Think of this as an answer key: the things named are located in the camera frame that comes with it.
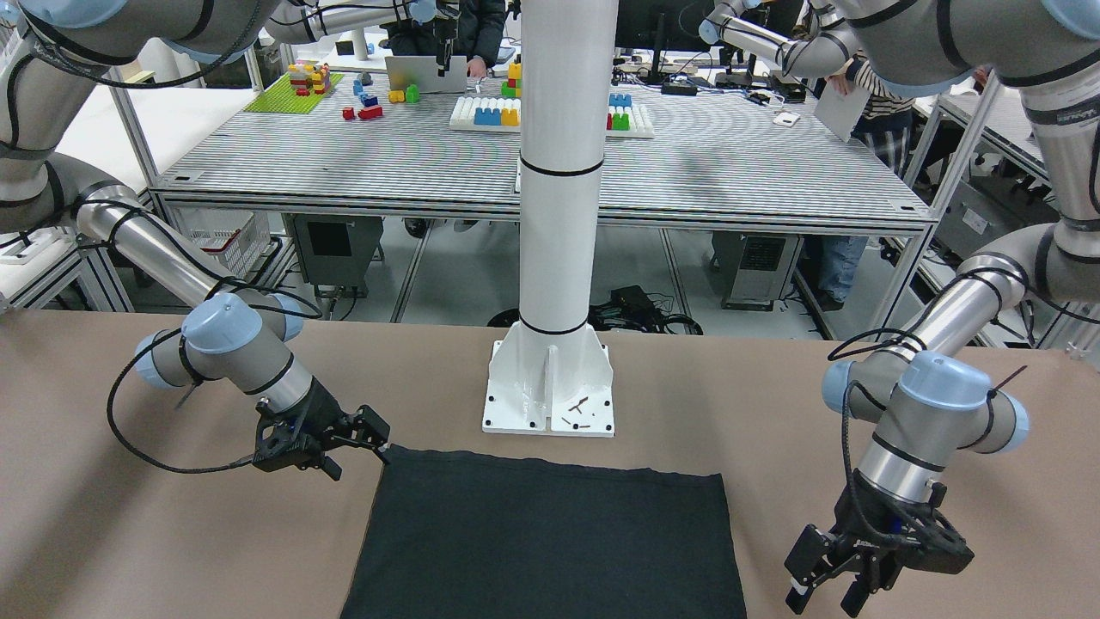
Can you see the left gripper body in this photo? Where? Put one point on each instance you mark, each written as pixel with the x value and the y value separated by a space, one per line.
pixel 859 525

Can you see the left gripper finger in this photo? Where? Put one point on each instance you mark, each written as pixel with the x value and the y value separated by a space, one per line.
pixel 810 563
pixel 868 581

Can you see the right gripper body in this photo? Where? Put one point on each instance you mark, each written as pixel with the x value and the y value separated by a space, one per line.
pixel 324 406

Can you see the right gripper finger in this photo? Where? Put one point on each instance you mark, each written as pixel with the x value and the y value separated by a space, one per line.
pixel 365 428
pixel 328 466

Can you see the black printed t-shirt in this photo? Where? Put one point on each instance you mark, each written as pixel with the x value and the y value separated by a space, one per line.
pixel 465 535

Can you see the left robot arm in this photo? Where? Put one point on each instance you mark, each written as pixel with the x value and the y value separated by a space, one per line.
pixel 925 403

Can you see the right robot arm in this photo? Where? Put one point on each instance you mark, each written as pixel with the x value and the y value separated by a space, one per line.
pixel 57 51

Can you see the white plastic basket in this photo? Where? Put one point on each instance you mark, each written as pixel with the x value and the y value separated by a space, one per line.
pixel 234 238

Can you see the green lego baseplate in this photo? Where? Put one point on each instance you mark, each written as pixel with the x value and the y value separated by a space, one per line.
pixel 282 98

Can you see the striped back table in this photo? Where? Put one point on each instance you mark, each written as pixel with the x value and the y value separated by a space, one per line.
pixel 716 161

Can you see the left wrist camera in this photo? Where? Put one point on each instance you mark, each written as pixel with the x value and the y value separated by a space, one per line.
pixel 935 544

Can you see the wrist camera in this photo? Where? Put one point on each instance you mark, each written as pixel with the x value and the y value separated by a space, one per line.
pixel 282 440
pixel 935 544

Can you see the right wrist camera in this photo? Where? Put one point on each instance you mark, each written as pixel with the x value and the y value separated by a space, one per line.
pixel 282 440

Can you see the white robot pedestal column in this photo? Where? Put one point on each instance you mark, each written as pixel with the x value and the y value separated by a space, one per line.
pixel 550 374

